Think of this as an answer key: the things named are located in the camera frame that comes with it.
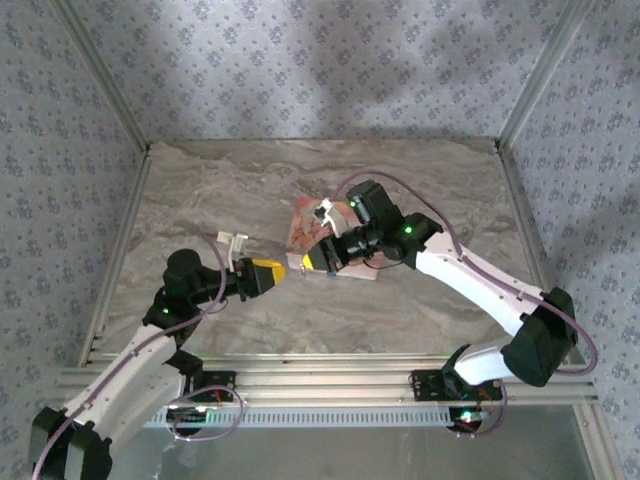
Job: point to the grey metal panel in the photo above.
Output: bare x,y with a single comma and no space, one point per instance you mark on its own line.
325,455

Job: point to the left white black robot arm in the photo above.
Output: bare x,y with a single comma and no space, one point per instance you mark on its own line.
125,375

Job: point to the black base controller board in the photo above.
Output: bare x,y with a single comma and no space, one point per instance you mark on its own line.
467,419
192,416

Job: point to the aluminium frame post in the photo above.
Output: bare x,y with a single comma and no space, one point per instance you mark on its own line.
103,75
545,75

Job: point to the aluminium table side rail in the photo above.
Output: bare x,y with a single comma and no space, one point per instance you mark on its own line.
117,250
526,225

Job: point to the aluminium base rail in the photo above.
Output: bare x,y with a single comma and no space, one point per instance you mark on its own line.
325,380

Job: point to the pink floral box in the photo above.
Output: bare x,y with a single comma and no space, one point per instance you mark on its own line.
300,235

